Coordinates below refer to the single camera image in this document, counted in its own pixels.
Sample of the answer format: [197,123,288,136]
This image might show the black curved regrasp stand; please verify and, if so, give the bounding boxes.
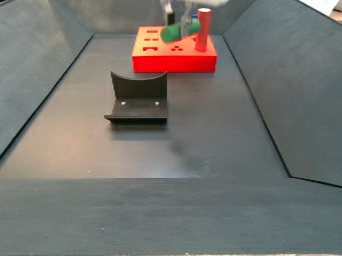
[105,73,169,123]

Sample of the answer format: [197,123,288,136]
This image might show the green cylinder peg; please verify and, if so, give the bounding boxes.
[161,19,201,43]

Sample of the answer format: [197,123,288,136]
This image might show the red shape sorter block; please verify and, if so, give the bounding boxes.
[133,26,218,73]

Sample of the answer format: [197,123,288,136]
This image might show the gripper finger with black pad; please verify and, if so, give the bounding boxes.
[161,0,176,25]

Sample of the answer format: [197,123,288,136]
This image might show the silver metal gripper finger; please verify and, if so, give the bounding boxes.
[181,0,200,36]

